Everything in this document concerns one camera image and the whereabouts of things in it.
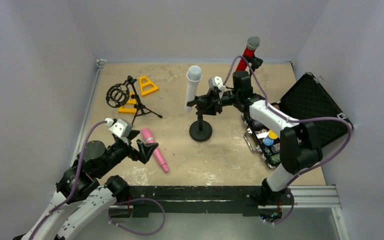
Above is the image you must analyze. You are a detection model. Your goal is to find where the black round-base mic stand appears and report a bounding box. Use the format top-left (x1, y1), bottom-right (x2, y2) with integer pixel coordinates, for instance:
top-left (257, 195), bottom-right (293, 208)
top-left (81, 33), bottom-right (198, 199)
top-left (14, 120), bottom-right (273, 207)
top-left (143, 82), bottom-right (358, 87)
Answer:
top-left (244, 55), bottom-right (264, 77)

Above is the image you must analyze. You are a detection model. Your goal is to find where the pink toy microphone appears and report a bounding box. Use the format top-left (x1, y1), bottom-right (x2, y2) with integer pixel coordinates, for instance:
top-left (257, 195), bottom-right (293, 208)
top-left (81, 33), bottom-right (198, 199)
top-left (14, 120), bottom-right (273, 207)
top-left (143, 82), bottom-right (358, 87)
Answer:
top-left (140, 127), bottom-right (170, 174)

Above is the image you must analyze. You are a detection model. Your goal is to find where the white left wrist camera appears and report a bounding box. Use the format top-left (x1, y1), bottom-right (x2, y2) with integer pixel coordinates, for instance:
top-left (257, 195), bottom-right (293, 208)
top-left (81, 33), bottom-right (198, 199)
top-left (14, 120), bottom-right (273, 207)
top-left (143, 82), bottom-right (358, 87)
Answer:
top-left (105, 118), bottom-right (135, 143)

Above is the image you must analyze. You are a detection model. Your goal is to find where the red glitter microphone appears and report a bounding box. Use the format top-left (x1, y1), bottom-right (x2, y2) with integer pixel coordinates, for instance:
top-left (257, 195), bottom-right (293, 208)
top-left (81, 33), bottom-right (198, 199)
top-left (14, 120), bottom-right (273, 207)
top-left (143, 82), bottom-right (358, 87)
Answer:
top-left (236, 35), bottom-right (260, 71)

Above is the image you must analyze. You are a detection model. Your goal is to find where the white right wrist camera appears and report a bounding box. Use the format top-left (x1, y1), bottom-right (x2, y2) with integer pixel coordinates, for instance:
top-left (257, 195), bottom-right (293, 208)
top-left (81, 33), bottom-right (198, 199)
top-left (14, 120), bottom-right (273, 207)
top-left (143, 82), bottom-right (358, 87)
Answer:
top-left (208, 76), bottom-right (227, 99)

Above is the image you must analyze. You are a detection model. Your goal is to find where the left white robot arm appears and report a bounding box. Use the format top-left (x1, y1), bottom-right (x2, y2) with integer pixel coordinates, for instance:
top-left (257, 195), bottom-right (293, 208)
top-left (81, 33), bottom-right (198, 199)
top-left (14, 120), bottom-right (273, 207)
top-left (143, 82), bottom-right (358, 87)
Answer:
top-left (15, 130), bottom-right (159, 240)

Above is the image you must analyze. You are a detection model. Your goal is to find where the yellow bracket near tripod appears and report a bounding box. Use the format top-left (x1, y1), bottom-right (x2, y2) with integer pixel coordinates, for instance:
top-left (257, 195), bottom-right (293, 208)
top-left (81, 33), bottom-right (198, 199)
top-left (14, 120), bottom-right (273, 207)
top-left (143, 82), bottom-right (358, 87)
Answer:
top-left (117, 93), bottom-right (137, 114)

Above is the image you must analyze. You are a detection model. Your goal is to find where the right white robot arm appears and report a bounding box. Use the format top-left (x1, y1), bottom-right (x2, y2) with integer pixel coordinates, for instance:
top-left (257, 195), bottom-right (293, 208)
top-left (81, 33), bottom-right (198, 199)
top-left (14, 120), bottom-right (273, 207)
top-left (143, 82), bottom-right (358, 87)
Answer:
top-left (187, 71), bottom-right (323, 206)

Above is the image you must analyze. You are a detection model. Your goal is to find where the blue poker chip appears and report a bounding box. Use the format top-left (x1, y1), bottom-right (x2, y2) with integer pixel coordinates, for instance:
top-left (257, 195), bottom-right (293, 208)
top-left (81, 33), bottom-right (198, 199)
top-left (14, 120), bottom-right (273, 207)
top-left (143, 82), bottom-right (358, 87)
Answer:
top-left (262, 136), bottom-right (274, 146)

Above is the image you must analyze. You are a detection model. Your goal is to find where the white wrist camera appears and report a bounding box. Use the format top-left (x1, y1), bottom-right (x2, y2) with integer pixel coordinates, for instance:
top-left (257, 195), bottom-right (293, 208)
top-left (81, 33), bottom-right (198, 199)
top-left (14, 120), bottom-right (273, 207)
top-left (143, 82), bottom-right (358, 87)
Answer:
top-left (105, 118), bottom-right (135, 143)
top-left (208, 76), bottom-right (227, 99)

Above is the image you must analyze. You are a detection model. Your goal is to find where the yellow poker chip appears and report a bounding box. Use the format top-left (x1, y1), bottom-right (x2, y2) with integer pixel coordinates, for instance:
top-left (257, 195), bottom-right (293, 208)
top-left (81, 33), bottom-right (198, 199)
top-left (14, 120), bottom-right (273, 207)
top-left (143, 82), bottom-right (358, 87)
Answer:
top-left (267, 130), bottom-right (278, 140)

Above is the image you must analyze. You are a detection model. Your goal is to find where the black tripod shock-mount stand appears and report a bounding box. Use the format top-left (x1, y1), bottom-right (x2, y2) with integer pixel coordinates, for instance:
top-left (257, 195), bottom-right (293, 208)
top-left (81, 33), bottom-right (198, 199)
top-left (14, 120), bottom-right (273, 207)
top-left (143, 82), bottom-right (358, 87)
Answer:
top-left (105, 75), bottom-right (163, 124)

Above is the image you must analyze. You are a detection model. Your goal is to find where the black poker chip case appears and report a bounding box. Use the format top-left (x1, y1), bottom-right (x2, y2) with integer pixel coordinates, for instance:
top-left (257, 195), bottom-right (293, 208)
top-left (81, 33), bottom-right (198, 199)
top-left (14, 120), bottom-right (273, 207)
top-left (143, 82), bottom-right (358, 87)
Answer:
top-left (241, 72), bottom-right (352, 169)

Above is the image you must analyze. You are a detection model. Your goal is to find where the yellow bracket at back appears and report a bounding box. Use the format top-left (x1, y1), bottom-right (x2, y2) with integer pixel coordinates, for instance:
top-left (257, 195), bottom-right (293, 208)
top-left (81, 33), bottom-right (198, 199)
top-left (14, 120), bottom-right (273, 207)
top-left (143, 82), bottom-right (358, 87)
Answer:
top-left (138, 75), bottom-right (159, 97)

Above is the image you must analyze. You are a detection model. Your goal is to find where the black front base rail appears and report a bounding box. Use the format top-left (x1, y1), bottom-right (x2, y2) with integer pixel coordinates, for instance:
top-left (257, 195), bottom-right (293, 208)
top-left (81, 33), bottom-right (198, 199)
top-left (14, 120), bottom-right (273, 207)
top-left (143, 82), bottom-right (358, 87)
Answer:
top-left (109, 185), bottom-right (294, 220)

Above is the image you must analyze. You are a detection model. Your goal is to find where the white toy microphone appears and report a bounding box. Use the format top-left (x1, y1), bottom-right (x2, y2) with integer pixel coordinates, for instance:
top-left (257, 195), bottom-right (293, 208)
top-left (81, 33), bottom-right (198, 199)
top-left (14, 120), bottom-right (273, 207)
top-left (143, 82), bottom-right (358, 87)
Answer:
top-left (184, 65), bottom-right (203, 113)

